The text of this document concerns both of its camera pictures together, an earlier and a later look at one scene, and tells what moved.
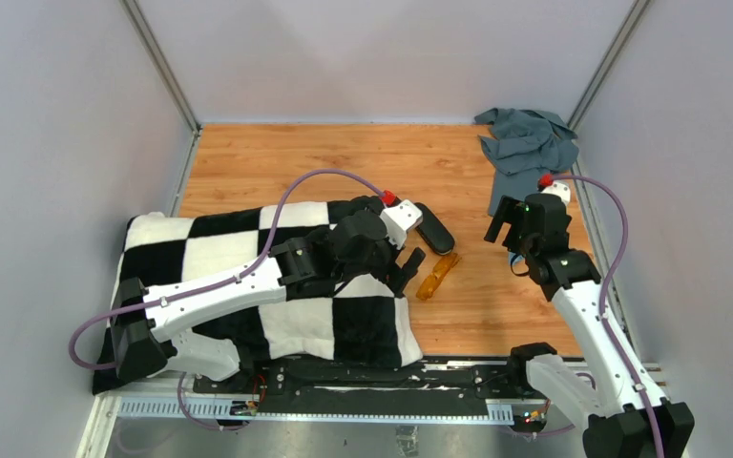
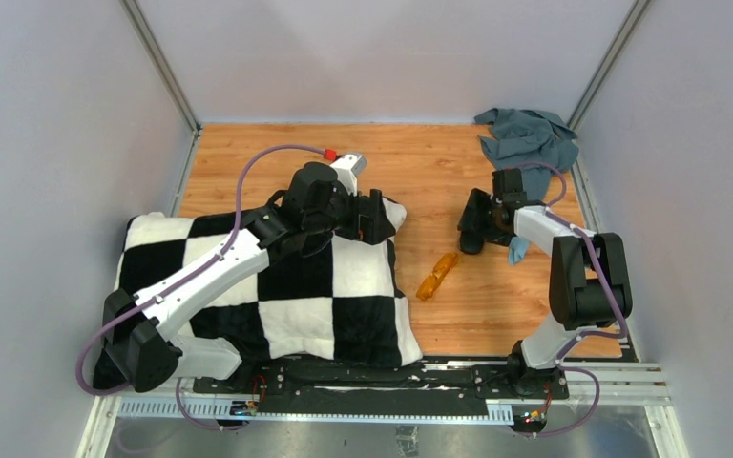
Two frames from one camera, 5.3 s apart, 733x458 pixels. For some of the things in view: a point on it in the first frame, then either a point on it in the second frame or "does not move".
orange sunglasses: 432,282 does not move
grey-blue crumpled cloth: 524,146 does not move
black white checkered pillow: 362,320 does not move
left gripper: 409,269 → 371,229
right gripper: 508,213 → 480,201
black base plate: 464,379 does not move
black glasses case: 433,231 → 471,241
